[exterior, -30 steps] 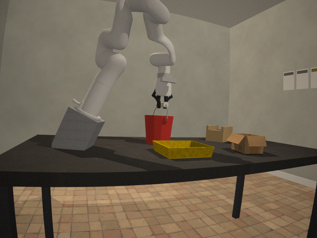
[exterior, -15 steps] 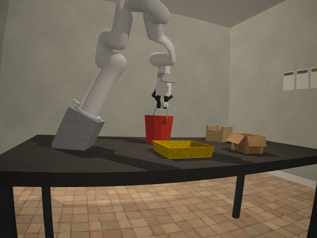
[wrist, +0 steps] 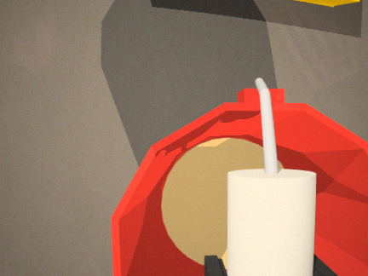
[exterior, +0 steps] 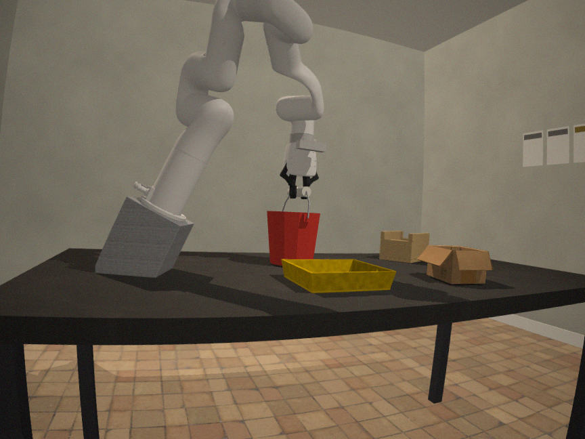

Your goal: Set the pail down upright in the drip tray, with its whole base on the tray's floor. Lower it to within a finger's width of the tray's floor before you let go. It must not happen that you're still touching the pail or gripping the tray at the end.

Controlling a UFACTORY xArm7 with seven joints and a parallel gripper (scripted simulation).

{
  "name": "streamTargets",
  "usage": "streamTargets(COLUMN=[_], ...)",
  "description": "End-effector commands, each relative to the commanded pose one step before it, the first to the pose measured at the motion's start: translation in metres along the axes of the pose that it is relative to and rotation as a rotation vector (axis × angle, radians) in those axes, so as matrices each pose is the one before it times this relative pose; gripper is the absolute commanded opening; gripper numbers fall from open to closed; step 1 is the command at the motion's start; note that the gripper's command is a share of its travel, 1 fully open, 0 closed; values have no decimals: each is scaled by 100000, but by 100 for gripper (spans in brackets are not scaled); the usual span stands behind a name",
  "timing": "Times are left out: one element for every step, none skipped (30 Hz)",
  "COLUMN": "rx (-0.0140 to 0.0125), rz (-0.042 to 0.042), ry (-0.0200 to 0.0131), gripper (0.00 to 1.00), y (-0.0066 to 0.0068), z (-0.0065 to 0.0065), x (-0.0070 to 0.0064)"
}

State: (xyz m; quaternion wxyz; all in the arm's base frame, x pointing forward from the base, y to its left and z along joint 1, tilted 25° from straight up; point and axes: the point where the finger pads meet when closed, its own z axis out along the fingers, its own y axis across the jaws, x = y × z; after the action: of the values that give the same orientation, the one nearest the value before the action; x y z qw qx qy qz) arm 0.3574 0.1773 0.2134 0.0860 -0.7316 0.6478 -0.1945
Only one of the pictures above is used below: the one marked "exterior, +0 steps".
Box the wooden crate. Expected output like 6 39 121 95
380 231 429 263

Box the yellow shallow tray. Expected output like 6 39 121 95
281 259 397 293

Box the brown cardboard box with flaps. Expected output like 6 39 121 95
417 245 493 284

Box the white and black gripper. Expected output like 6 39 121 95
280 142 319 198

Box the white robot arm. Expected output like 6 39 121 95
133 0 326 222

